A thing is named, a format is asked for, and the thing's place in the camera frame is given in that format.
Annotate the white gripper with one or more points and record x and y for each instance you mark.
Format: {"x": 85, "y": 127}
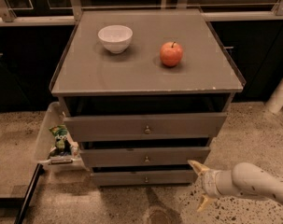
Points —
{"x": 208, "y": 183}

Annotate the grey bottom drawer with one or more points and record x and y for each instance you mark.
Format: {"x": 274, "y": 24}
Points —
{"x": 144, "y": 178}

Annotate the grey drawer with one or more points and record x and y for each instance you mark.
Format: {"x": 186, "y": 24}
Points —
{"x": 152, "y": 156}
{"x": 144, "y": 178}
{"x": 144, "y": 127}

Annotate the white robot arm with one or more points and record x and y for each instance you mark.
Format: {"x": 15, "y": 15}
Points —
{"x": 245, "y": 181}

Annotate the grey middle drawer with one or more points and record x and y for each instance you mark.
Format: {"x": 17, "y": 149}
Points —
{"x": 152, "y": 156}

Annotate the grey top drawer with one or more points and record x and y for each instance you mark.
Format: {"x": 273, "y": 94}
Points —
{"x": 144, "y": 127}

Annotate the grey drawer cabinet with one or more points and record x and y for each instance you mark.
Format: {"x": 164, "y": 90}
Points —
{"x": 92, "y": 81}

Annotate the white pole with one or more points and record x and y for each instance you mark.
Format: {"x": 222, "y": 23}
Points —
{"x": 275, "y": 103}

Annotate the red apple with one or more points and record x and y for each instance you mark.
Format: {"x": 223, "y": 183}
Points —
{"x": 171, "y": 54}

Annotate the green snack bag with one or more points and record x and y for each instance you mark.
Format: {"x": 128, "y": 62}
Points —
{"x": 61, "y": 146}

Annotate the clear plastic bin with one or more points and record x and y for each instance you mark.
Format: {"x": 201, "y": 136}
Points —
{"x": 45, "y": 140}

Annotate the white ceramic bowl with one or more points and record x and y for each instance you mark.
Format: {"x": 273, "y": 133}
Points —
{"x": 115, "y": 38}

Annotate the white metal railing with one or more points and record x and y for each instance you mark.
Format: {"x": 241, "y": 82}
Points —
{"x": 43, "y": 12}

